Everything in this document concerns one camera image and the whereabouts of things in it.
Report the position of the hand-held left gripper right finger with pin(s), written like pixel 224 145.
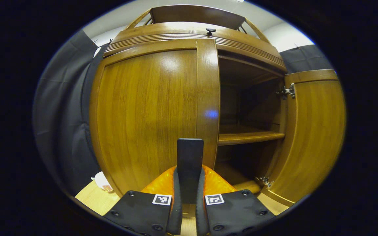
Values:
pixel 200 219

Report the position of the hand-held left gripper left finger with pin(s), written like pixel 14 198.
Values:
pixel 176 216

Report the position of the wooden double-door shoe cabinet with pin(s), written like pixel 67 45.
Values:
pixel 192 14

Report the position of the metal door hinge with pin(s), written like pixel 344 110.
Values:
pixel 266 181
pixel 287 91

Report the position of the white shoe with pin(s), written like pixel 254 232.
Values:
pixel 102 182

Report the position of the wooden cabinet drawer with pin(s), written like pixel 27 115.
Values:
pixel 162 32

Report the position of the wooden inner shelf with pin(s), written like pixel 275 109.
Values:
pixel 248 136

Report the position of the black backdrop cloth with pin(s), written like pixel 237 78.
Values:
pixel 61 114

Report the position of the black drawer knob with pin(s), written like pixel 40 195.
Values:
pixel 210 31

